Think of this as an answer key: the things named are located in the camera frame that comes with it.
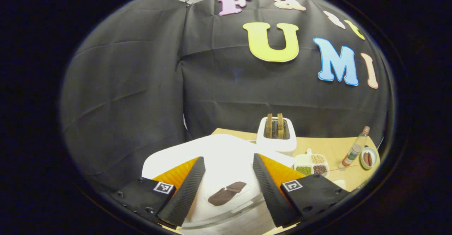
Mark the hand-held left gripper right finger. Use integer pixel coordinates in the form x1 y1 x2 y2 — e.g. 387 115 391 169
252 154 353 228

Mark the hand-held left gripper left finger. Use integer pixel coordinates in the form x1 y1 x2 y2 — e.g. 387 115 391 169
111 157 206 228

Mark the pale green plate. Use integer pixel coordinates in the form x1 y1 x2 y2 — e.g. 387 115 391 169
360 147 378 170

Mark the black backdrop cloth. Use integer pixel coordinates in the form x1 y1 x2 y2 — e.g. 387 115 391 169
60 0 389 193

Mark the clear plastic water bottle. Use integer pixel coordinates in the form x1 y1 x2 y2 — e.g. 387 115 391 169
341 126 370 167

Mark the white divided grain dish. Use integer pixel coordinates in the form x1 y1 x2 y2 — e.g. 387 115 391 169
294 148 329 178

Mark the white rice cooker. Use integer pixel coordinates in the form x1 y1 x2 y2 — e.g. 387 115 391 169
141 133 297 230

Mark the white toaster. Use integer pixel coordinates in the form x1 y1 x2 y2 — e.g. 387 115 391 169
256 117 297 157

